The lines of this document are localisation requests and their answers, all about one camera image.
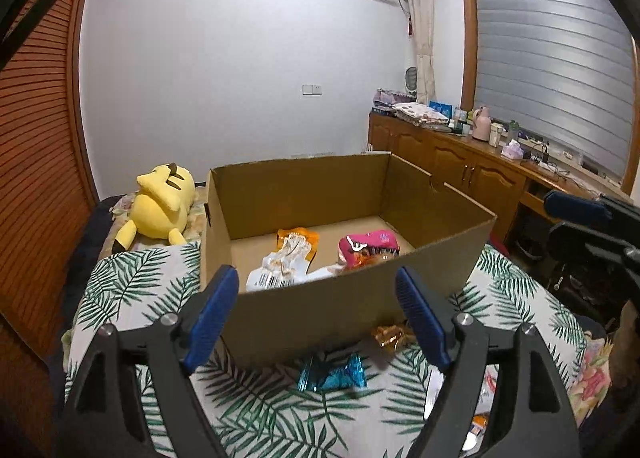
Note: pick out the folded floral cloth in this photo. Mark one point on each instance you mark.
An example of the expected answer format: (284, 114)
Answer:
(420, 115)

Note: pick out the brown cardboard box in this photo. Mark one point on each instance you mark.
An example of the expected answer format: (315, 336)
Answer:
(440, 232)

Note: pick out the gold foil candy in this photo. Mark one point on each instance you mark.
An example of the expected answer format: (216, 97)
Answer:
(394, 337)

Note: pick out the grey window blind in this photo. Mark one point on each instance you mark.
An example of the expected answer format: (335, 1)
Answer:
(562, 69)

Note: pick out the small white fan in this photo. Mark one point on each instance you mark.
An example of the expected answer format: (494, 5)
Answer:
(411, 80)

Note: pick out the wooden sideboard cabinet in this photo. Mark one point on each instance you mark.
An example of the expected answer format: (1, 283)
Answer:
(505, 187)

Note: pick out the orange white snack packet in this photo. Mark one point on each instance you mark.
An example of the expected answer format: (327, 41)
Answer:
(287, 265)

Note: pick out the beige curtain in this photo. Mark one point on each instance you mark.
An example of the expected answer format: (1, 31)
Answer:
(422, 23)

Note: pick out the pink snack packet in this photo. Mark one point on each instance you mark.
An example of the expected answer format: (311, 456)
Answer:
(359, 250)

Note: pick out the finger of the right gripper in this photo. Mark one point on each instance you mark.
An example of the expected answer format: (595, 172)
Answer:
(574, 209)

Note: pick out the silver foil snack packet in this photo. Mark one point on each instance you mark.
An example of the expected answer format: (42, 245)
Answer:
(326, 272)

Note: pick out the blue foil candy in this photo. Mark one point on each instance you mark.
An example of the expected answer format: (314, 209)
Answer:
(319, 376)

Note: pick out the wall switch plate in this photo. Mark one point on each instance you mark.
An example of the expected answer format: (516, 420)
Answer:
(311, 90)

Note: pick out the floral quilt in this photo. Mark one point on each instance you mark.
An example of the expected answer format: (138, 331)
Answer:
(593, 380)

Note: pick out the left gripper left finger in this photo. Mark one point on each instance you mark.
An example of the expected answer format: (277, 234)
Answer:
(104, 416)

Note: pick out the pink kettle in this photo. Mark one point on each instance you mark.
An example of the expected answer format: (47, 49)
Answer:
(481, 124)

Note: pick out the palm leaf bed cover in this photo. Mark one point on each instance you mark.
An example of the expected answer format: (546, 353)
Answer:
(262, 412)

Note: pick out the pink tissue pack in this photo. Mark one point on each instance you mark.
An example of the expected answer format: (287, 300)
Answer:
(513, 150)

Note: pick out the wooden louvered wardrobe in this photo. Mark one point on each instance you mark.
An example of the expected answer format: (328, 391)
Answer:
(47, 195)

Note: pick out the yellow plush toy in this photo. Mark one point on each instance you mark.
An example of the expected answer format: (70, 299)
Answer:
(160, 208)

